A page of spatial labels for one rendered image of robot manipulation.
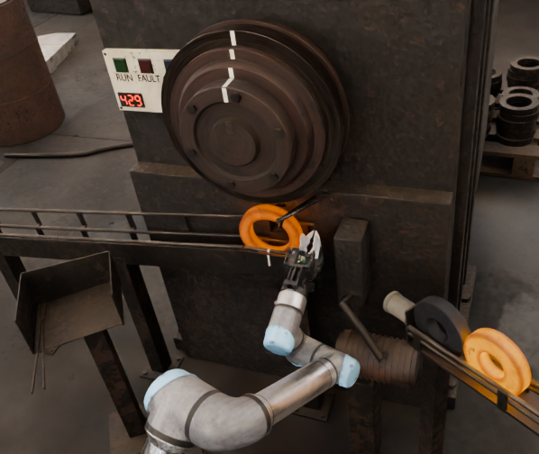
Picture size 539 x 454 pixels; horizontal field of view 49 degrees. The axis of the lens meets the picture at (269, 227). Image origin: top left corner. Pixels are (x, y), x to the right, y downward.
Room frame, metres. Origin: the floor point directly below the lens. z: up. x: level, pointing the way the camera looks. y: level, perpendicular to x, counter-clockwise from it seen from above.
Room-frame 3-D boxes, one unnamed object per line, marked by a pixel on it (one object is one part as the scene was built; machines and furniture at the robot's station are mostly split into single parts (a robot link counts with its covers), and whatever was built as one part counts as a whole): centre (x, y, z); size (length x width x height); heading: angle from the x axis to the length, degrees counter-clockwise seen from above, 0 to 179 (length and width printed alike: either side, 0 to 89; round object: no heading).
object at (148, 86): (1.59, 0.26, 1.15); 0.26 x 0.02 x 0.18; 64
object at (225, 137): (1.25, 0.04, 1.11); 0.28 x 0.06 x 0.28; 64
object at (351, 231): (1.25, -0.22, 0.68); 0.11 x 0.08 x 0.24; 154
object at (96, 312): (1.30, 0.60, 0.36); 0.26 x 0.20 x 0.72; 99
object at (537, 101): (3.02, -1.04, 0.22); 1.20 x 0.81 x 0.44; 62
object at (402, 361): (1.07, -0.24, 0.27); 0.22 x 0.13 x 0.53; 64
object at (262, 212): (1.34, 0.00, 0.75); 0.18 x 0.03 x 0.18; 65
